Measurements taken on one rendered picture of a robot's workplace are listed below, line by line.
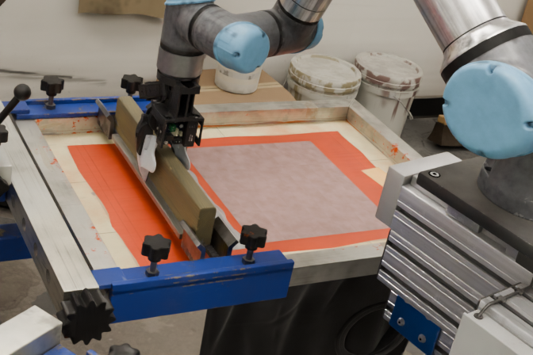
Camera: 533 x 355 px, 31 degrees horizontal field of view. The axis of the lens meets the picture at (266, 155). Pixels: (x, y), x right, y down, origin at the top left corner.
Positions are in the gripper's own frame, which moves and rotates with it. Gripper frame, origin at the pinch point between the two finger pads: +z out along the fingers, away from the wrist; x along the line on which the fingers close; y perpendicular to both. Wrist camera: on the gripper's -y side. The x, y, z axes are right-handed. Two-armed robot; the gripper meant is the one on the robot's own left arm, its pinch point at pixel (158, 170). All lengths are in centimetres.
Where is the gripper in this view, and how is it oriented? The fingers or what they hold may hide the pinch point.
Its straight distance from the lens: 167.6
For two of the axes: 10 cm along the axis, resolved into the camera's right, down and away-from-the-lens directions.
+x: 8.8, -0.6, 4.8
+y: 4.4, 4.8, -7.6
